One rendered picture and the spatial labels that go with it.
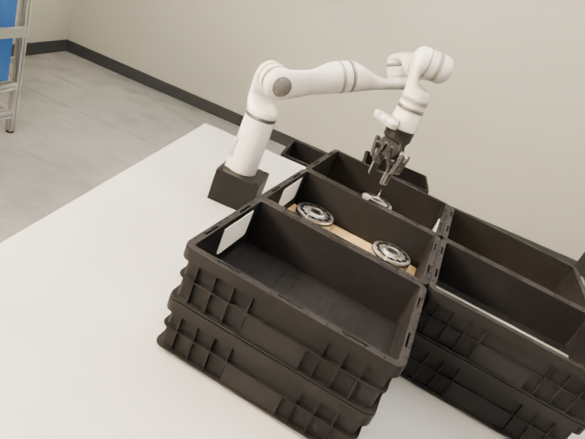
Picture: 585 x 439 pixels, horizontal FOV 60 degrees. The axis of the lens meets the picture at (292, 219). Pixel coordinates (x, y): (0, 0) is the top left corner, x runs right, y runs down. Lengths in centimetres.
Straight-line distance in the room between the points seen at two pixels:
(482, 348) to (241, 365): 49
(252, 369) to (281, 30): 374
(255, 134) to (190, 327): 70
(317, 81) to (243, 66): 308
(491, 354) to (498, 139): 350
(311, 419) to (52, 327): 47
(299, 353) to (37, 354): 42
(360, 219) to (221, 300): 59
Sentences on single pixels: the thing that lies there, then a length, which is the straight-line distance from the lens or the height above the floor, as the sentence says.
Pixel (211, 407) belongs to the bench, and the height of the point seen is 70.
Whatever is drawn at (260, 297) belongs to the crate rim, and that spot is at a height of 92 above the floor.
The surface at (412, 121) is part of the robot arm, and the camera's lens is 134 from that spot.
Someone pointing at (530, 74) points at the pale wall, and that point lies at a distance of 446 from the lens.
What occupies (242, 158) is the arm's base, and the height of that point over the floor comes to 85.
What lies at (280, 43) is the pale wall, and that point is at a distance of 443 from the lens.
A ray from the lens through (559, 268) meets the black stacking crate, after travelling 167.
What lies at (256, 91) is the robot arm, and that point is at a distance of 148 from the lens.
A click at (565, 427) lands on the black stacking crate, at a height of 80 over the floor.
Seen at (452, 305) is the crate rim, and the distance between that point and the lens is 107.
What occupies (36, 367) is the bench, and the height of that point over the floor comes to 70.
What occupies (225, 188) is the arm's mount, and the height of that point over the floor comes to 75.
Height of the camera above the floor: 137
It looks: 25 degrees down
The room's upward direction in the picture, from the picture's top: 23 degrees clockwise
